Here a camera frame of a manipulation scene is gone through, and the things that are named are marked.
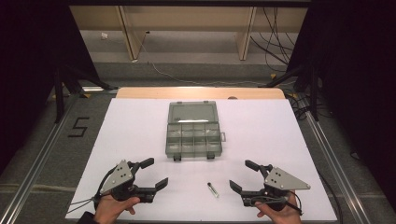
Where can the clear plastic compartment box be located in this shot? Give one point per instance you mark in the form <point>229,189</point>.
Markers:
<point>193,130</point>

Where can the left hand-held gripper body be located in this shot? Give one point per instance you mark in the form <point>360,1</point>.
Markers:
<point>120,177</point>

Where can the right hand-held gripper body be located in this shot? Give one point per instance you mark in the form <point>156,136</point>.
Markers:
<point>285,181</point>

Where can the small white floor scrap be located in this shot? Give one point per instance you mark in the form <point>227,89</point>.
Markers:
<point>104,35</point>

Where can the wooden table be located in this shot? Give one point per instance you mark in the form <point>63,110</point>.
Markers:
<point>193,92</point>

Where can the person's dark left sleeve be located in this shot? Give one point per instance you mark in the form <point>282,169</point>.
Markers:
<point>86,218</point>

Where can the white table sheet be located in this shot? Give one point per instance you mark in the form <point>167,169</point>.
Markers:
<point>149,130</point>

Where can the black metal stand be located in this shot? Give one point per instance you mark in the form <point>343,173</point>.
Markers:
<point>59,93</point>
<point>313,93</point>

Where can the beige wooden shelf unit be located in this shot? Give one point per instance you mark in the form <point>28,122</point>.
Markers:
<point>186,18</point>

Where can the aluminium floor rail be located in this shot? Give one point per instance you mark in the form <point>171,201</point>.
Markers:
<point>37,168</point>
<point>336,161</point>

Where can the dark curtain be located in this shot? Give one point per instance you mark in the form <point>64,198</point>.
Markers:
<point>28,62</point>
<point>358,77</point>

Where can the person's right hand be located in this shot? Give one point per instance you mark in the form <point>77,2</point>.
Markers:
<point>280,215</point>

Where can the person's left hand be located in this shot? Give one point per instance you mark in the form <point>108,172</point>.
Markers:
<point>110,210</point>

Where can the small metal bit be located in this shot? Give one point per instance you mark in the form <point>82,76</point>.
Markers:
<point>213,189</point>

